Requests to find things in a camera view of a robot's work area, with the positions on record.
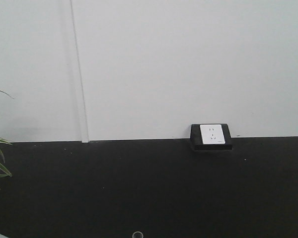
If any black socket housing box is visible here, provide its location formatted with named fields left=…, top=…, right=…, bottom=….
left=190, top=124, right=233, bottom=151

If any white power socket plate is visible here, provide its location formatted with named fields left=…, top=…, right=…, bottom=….
left=200, top=124, right=225, bottom=145

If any large clear glass tube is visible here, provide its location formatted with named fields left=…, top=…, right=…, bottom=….
left=132, top=231, right=144, bottom=238

